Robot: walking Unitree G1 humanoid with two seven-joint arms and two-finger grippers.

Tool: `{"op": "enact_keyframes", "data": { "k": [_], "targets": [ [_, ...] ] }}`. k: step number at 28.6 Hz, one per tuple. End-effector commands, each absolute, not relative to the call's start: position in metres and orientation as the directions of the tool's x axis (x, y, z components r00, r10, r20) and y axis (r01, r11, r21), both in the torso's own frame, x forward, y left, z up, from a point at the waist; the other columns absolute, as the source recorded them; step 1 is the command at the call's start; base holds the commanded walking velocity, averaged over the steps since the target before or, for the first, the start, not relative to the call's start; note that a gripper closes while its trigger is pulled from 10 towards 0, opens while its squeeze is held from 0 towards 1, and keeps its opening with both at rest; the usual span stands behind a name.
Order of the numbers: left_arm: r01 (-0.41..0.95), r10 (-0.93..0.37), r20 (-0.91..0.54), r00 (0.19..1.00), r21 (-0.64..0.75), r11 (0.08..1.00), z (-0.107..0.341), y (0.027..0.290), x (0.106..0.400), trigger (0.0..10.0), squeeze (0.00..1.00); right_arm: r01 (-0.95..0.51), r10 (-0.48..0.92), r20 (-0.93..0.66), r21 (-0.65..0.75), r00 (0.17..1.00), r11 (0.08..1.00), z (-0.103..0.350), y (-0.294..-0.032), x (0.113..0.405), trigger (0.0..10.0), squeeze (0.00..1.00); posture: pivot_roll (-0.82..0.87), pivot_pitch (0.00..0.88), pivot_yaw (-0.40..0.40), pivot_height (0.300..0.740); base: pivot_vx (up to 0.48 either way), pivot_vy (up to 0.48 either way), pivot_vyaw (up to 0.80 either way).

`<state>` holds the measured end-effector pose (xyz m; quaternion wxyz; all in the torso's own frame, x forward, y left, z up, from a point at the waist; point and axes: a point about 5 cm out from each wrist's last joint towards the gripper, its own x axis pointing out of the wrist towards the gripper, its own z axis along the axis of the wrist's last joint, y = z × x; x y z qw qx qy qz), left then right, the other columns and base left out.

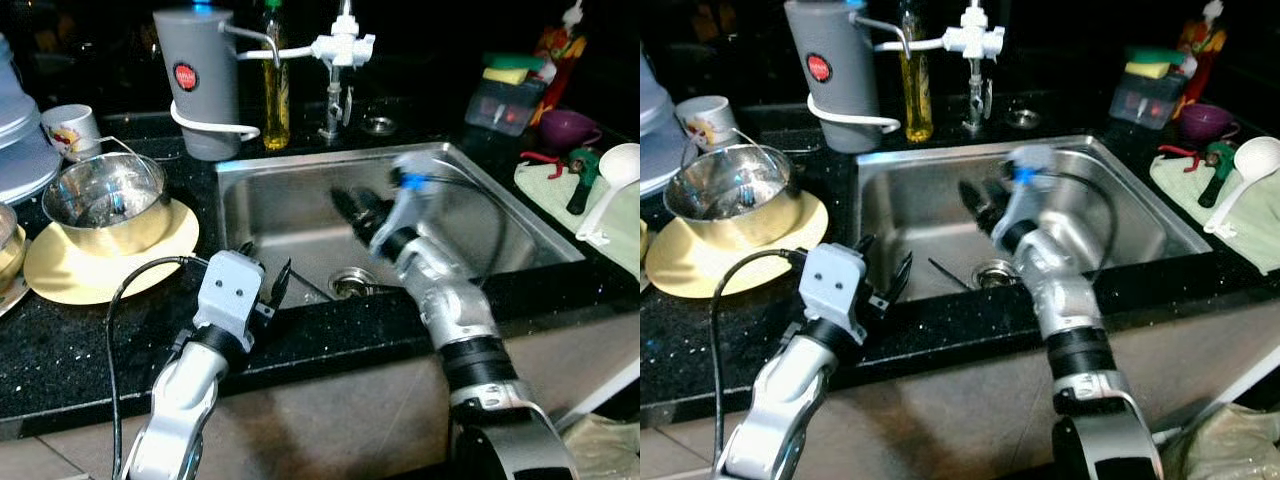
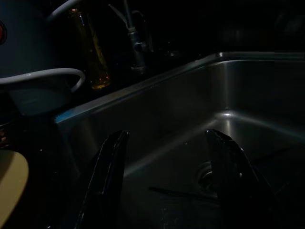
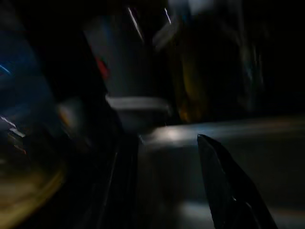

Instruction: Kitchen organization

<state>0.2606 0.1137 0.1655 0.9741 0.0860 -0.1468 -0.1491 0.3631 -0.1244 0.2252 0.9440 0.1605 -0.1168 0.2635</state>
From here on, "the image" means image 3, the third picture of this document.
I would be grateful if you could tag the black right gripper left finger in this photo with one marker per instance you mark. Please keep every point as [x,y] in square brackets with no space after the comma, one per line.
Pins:
[119,190]

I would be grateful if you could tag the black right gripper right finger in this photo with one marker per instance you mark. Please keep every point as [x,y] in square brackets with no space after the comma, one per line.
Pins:
[221,186]

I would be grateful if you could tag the yellow oil glass bottle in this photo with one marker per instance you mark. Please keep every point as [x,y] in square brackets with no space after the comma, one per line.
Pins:
[190,100]

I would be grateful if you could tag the yellow plate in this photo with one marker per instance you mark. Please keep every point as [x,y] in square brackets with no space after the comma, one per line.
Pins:
[28,202]

